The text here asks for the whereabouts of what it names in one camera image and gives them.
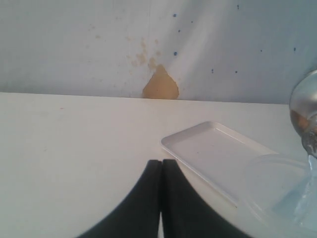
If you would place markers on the clear dome lid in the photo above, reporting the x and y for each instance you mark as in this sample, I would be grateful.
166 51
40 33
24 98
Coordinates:
303 112

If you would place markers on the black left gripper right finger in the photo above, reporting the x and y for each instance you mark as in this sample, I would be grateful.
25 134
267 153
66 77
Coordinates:
185 214

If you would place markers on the white rectangular tray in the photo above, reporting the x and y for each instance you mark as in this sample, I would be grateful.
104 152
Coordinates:
215 153

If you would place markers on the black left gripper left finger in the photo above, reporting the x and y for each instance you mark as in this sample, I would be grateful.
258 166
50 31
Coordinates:
138 215

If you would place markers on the translucent plastic container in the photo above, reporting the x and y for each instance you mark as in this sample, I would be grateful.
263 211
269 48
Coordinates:
279 199

